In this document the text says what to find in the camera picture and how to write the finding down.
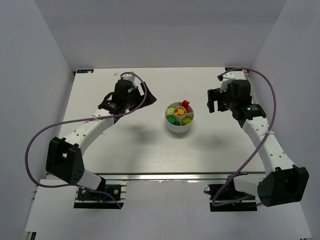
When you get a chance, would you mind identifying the lime green lego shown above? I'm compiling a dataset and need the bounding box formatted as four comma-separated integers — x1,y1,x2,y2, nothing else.
181,117,192,126

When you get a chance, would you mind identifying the white round divided container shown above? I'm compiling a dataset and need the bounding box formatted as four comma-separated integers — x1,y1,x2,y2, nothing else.
164,100,195,134

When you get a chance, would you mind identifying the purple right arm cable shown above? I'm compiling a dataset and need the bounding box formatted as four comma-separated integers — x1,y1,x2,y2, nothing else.
211,67,277,207

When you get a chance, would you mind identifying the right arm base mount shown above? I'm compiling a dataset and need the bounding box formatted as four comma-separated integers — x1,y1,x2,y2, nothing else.
203,184,258,212

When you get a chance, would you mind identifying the blue label sticker left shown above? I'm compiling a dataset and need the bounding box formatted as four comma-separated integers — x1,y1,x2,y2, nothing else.
76,69,94,74

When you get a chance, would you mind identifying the red rectangular lego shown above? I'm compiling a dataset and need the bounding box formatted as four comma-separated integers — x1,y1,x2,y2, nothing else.
181,100,190,109

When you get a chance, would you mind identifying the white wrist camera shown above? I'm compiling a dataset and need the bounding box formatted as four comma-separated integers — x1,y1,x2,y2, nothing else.
120,72,137,88
217,72,236,93

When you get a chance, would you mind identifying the pale green curved lego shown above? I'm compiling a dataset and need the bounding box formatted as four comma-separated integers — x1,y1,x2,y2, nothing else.
165,107,175,115

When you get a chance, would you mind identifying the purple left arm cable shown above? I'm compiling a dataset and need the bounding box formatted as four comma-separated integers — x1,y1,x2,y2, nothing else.
24,71,148,210

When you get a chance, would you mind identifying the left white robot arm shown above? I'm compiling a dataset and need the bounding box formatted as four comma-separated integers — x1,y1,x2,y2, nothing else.
45,77,157,192

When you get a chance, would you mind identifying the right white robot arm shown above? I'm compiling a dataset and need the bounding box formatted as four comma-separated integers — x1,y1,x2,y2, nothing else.
207,79,309,207

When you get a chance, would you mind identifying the dark green lego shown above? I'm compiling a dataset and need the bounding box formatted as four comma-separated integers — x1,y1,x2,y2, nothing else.
168,116,179,126

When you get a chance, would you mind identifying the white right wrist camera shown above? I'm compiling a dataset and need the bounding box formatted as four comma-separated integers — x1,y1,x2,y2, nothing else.
217,72,236,93

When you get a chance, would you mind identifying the aluminium table front rail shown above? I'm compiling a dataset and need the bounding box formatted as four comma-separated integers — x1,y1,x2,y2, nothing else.
46,172,267,183

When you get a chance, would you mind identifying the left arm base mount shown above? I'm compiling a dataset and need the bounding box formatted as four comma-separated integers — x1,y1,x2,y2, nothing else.
73,181,127,210

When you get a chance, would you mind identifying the blue label sticker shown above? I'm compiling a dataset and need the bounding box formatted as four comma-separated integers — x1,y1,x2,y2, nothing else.
76,69,94,74
224,67,242,72

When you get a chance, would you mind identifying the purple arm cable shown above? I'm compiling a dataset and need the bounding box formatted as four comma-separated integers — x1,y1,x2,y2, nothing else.
24,71,148,210
211,67,277,207

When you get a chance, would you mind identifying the orange yellow lego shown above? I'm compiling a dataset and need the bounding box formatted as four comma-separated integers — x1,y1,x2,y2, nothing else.
175,107,186,116

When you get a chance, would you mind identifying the blue label sticker right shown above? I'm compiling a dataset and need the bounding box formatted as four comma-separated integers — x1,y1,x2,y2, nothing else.
224,67,242,72

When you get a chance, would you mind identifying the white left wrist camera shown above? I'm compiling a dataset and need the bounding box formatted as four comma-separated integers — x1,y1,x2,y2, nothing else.
120,72,137,88

